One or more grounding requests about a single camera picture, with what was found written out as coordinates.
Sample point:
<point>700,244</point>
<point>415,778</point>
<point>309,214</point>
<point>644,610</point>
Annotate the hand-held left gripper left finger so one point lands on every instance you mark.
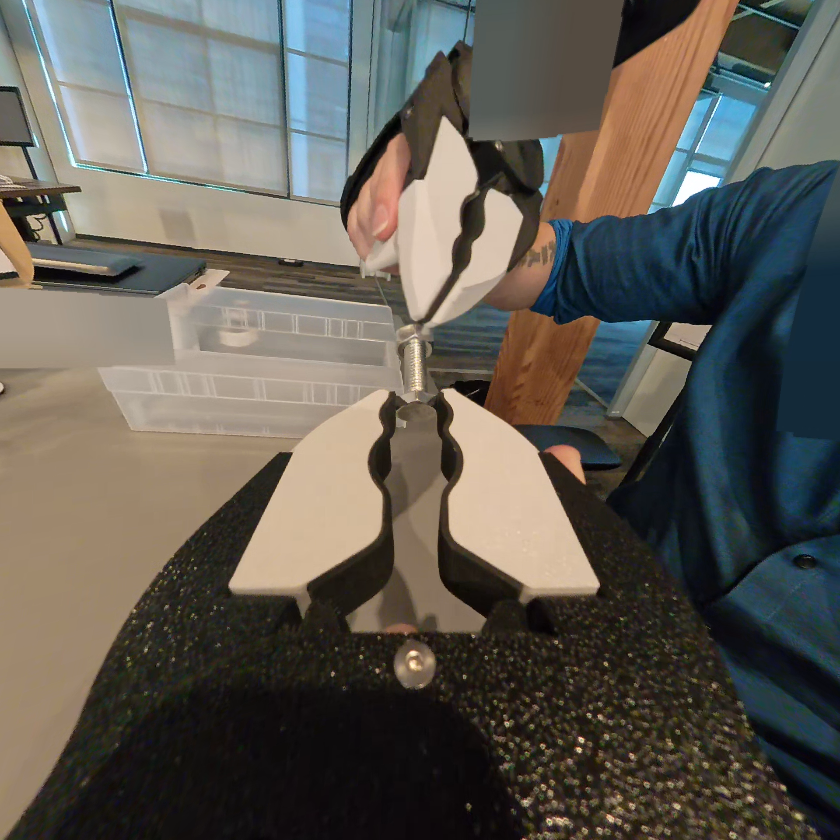
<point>315,512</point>

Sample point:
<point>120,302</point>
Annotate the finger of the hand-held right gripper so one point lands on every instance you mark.
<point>430,229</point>
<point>495,243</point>

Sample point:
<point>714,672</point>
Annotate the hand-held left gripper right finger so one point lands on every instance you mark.
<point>518,518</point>

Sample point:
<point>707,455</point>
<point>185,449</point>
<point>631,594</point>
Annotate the steel hex nut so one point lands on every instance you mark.
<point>413,331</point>

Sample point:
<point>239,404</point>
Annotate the steel hex bolt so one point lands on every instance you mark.
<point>420,367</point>

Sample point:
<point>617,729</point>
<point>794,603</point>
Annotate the person's right forearm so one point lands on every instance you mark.
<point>531,282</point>

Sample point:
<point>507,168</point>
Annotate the person's right hand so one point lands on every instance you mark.
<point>380,203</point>

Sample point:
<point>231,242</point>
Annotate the person's left hand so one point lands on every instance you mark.
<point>568,459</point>

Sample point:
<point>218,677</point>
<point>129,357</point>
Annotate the clear plastic bin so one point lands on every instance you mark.
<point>262,394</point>

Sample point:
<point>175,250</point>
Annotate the window with white blind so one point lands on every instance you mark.
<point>216,98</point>

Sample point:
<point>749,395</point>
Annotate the person's blue shirt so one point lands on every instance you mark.
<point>722,394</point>

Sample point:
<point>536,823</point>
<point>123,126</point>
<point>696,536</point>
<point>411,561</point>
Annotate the black flat box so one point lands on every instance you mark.
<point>170,275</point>

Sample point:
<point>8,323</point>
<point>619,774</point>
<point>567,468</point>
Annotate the silver laptop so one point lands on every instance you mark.
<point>85,259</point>

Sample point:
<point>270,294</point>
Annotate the long brown desk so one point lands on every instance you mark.
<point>39,193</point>

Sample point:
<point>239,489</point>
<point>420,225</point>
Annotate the small black monitor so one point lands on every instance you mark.
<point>14,118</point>

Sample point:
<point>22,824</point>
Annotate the light wooden support post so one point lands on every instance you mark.
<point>590,262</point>

